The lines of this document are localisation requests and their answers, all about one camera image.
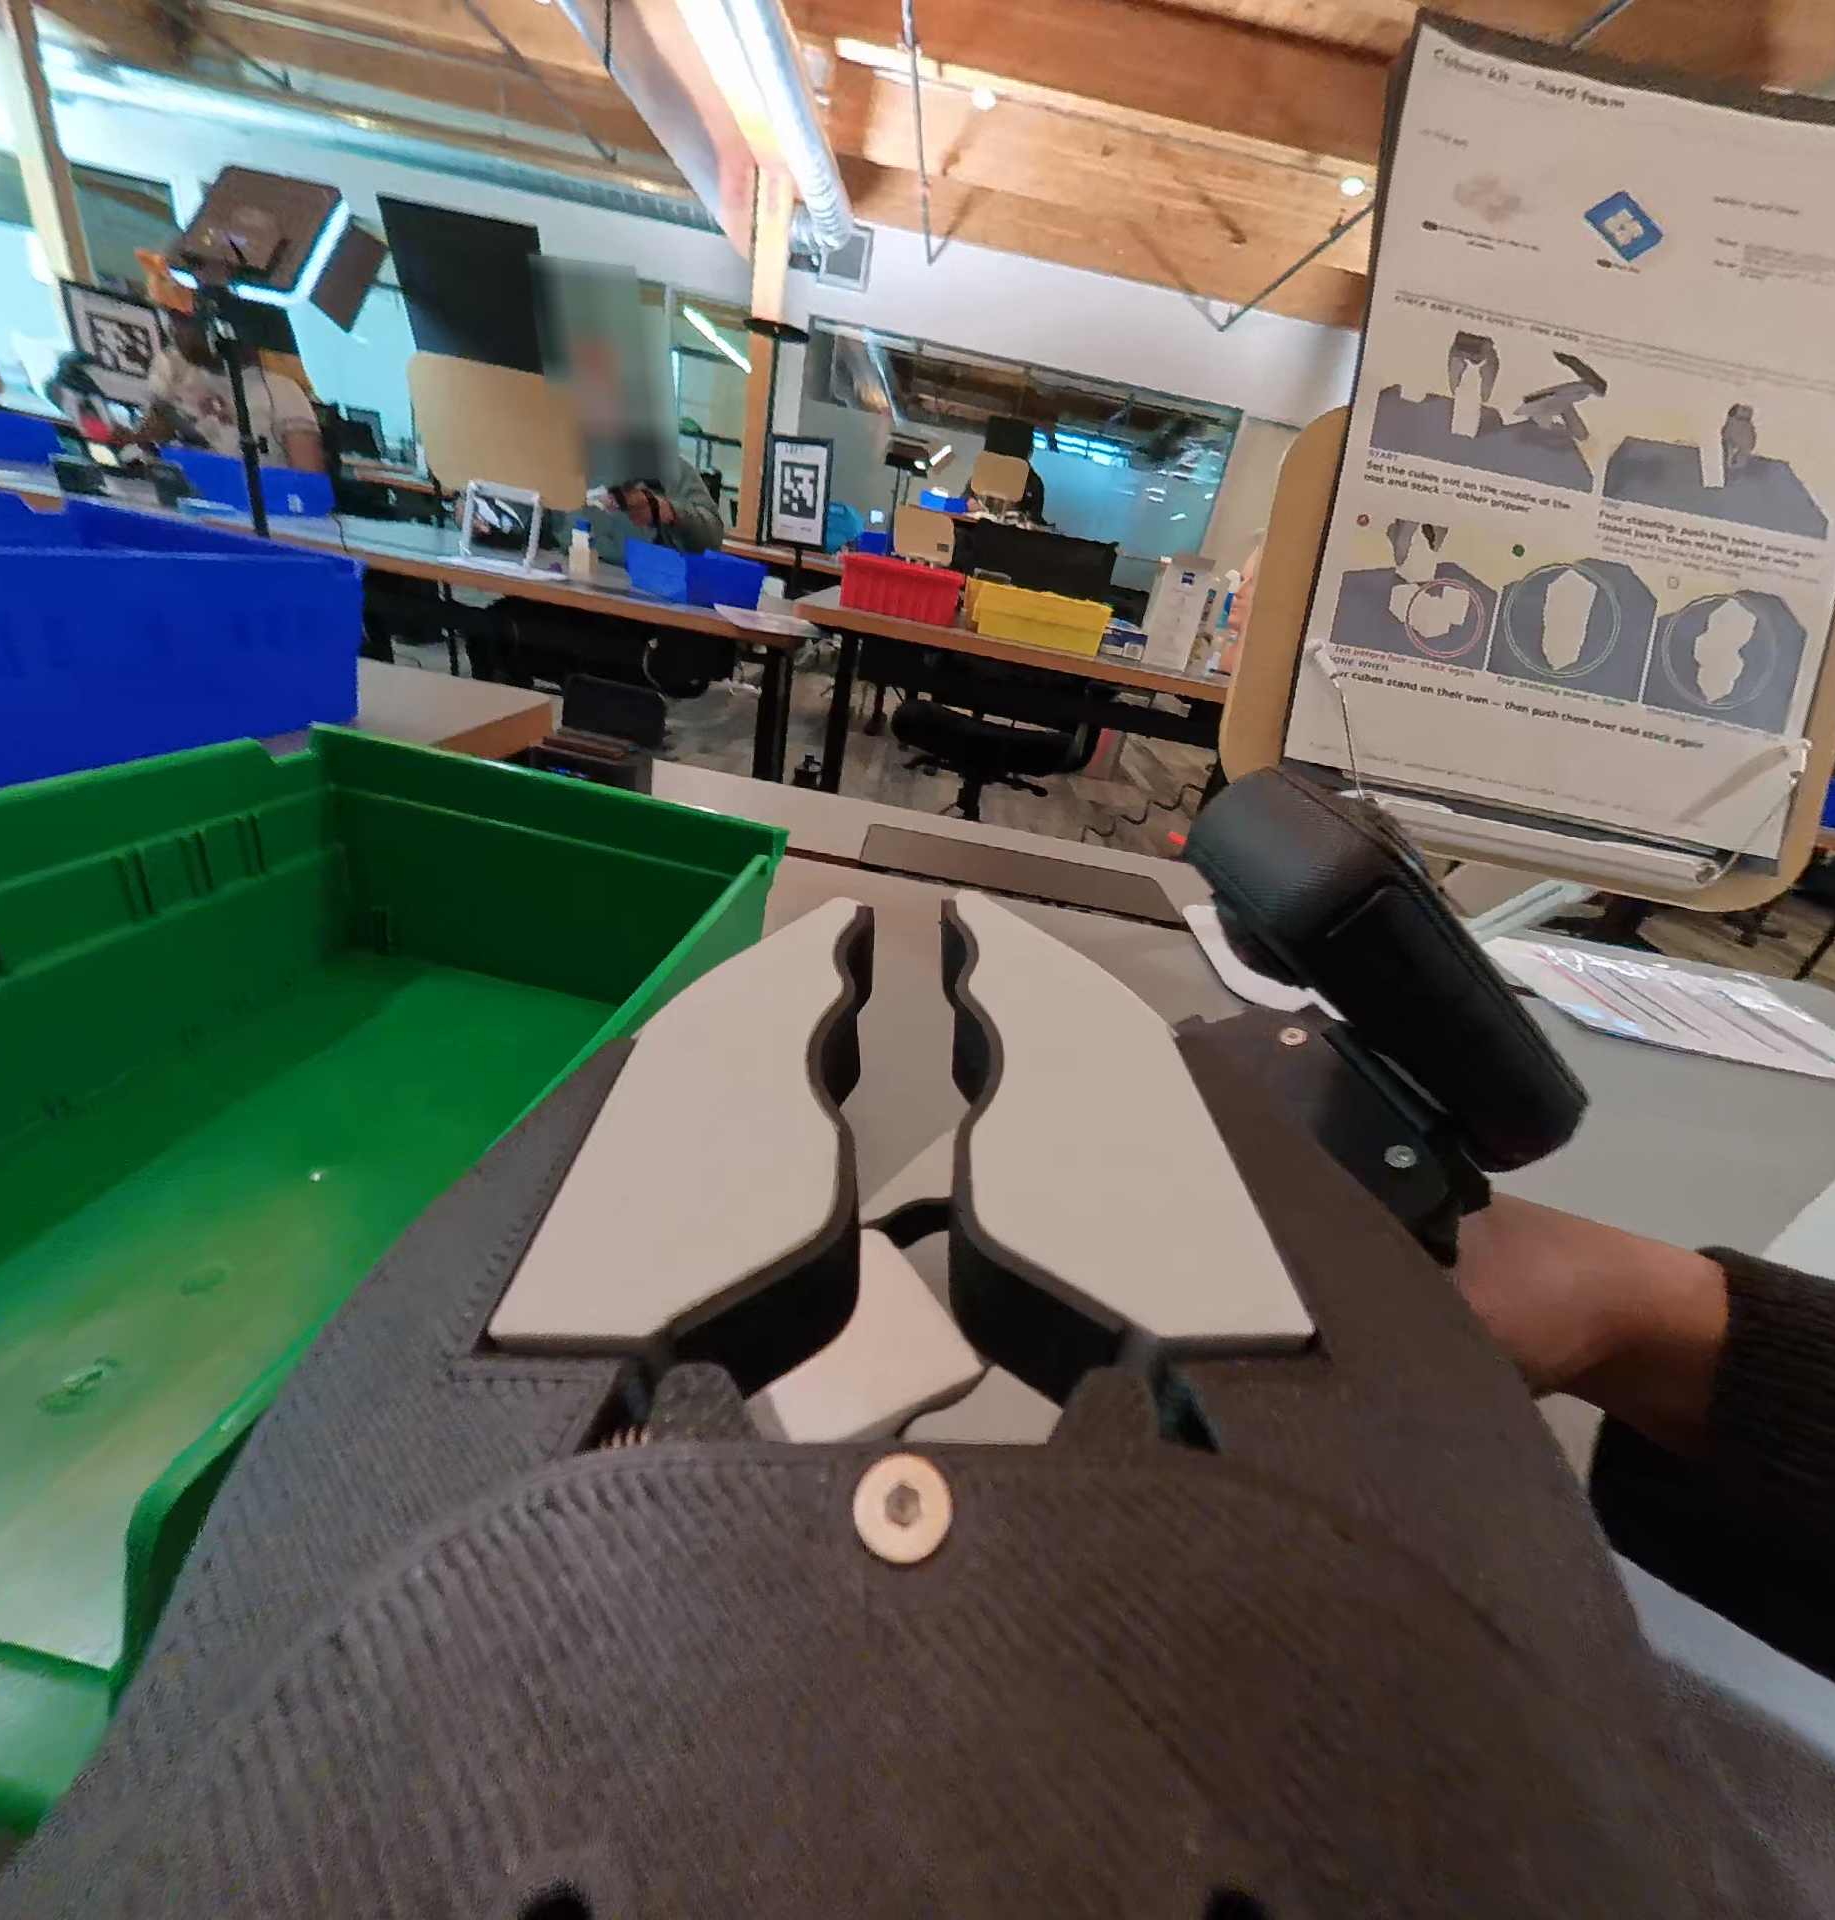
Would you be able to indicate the person's right hand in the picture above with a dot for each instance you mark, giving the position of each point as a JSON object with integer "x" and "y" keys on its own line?
{"x": 1590, "y": 1305}

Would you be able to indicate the black light tripod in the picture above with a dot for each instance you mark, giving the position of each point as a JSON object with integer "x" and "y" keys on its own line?
{"x": 243, "y": 421}

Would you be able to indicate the grey desk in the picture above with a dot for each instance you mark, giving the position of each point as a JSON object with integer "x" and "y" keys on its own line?
{"x": 1696, "y": 1141}

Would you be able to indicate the green plastic bin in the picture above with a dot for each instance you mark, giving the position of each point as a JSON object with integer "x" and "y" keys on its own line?
{"x": 258, "y": 1080}

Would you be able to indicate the white foam cube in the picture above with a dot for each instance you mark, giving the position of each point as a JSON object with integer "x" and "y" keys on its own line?
{"x": 858, "y": 1336}

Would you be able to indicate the black white marker sign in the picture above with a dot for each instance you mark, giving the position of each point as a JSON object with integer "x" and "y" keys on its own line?
{"x": 114, "y": 332}
{"x": 804, "y": 487}

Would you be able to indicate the printed instruction sheet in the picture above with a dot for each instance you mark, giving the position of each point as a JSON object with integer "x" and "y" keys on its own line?
{"x": 1576, "y": 451}

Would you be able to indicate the silver ceiling duct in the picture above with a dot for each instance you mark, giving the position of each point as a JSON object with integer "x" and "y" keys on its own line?
{"x": 798, "y": 150}

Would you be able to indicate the square light panel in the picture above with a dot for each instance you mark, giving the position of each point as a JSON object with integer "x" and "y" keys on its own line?
{"x": 258, "y": 226}

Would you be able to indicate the blue bin on table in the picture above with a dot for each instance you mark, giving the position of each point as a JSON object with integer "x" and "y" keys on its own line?
{"x": 692, "y": 578}

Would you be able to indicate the black office chair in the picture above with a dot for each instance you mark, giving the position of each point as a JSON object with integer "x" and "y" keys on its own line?
{"x": 977, "y": 735}

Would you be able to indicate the person's right forearm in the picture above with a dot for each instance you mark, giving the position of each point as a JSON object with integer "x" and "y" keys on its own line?
{"x": 1755, "y": 1470}

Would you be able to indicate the wooden table black legs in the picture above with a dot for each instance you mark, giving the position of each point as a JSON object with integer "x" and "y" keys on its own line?
{"x": 1007, "y": 661}
{"x": 557, "y": 593}

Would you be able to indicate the white carton box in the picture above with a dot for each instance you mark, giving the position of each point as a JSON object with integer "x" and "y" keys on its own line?
{"x": 1179, "y": 608}

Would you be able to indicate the yellow plastic bin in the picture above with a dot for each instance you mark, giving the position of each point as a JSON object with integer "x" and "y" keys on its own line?
{"x": 1037, "y": 615}

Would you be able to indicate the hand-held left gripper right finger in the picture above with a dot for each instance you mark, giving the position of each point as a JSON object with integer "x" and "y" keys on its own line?
{"x": 1112, "y": 1170}

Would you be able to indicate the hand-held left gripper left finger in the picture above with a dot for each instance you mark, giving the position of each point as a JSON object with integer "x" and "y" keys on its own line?
{"x": 707, "y": 1170}

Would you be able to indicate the black wall panel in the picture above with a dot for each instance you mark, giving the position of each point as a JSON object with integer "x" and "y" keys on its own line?
{"x": 459, "y": 286}

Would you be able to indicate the clear plastic sleeve with paper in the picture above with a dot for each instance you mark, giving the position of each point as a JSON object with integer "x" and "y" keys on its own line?
{"x": 1680, "y": 1006}

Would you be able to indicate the wooden document stand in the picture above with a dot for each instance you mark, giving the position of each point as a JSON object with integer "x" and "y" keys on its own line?
{"x": 1262, "y": 676}

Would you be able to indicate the large blue plastic bin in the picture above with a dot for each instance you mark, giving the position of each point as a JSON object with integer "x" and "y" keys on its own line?
{"x": 153, "y": 646}

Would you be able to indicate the red plastic bin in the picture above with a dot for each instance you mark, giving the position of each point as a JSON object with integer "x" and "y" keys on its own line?
{"x": 903, "y": 585}

